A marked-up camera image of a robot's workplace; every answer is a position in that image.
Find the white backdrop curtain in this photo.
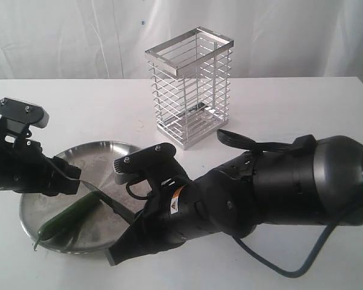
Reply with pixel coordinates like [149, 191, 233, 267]
[0, 1, 363, 81]

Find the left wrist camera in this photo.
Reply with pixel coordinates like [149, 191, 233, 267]
[0, 97, 50, 141]

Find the green cucumber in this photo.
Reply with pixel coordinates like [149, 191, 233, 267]
[33, 192, 100, 251]

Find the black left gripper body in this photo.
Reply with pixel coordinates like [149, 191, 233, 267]
[0, 142, 81, 196]

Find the chrome wire utensil rack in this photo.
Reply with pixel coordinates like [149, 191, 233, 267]
[145, 27, 234, 150]

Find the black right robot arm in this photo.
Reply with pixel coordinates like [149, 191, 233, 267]
[106, 130, 363, 266]

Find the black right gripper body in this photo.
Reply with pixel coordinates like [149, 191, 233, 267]
[142, 152, 260, 254]

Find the black knife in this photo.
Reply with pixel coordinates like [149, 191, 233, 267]
[80, 180, 135, 225]

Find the round stainless steel plate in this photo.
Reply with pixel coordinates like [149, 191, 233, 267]
[19, 141, 144, 254]

